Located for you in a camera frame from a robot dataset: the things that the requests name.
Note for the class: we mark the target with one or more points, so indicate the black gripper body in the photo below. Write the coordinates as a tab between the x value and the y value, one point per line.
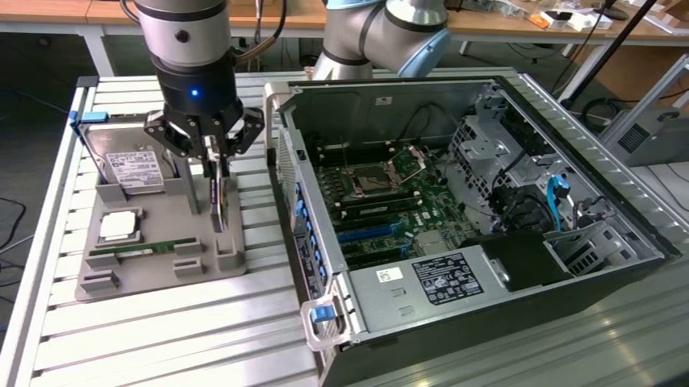
196	88

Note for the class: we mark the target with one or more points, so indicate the brown cardboard box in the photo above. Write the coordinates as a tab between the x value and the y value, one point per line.
678	16

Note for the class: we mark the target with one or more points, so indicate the dark green RAM stick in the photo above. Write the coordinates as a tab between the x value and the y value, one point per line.
376	209

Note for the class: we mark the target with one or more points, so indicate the thin steel locking lever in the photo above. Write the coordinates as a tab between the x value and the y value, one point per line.
344	151

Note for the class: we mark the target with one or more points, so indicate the long black expansion slot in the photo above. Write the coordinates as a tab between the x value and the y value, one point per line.
379	260
376	251
365	224

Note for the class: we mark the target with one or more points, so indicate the white orange box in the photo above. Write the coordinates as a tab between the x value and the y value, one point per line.
554	20

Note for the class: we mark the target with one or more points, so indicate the aluminium profile frame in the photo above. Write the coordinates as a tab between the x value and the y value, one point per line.
642	98

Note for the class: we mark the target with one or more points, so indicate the grey control cabinet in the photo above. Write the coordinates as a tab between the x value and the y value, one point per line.
664	141

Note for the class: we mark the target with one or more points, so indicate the hard disk with blue caddy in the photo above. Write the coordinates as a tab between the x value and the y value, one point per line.
122	169

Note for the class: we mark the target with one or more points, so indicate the green motherboard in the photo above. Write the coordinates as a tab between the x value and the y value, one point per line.
424	201

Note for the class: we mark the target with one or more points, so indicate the blue case latch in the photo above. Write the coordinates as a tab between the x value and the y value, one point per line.
320	314

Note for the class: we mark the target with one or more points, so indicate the perforated metal bracket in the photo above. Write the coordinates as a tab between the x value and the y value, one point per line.
586	258

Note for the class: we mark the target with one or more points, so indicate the black plastic shroud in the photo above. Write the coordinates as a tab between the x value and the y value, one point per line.
522	262

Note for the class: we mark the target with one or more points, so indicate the green black graphics card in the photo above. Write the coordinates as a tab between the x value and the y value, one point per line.
217	201

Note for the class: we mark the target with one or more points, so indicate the CPU socket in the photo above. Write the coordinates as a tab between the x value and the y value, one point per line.
368	181

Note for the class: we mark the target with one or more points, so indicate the silver CPU chip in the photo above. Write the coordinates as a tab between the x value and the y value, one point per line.
118	225

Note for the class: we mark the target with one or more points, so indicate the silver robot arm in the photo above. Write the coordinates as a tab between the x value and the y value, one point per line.
182	32

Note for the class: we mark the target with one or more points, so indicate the steel socket cover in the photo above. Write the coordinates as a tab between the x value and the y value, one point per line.
400	156

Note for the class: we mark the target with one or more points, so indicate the grey parts rack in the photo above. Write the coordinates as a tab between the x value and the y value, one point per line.
177	225

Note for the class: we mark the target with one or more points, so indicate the white plastic parts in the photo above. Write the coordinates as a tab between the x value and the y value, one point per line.
500	6

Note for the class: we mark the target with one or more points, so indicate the wooden desk white frame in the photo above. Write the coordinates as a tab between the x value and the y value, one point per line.
42	12
519	29

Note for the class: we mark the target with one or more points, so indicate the silver disk bay cage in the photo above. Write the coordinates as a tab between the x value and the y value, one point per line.
500	150

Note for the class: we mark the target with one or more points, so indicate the silver chipset heatsink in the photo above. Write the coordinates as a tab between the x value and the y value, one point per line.
432	242

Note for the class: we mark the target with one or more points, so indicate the blue expansion slot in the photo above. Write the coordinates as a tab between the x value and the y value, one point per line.
365	234

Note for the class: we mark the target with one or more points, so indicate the white device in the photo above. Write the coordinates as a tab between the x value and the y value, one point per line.
586	23

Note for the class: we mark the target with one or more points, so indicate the black stand pole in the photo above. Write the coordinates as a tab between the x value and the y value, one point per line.
616	44

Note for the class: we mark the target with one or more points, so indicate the black monitor base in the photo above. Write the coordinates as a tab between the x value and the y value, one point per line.
610	12

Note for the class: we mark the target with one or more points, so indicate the black silver PC case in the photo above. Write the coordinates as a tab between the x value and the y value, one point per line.
538	322

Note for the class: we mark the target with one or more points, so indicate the silver power supply unit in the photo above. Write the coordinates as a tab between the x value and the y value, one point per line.
387	300

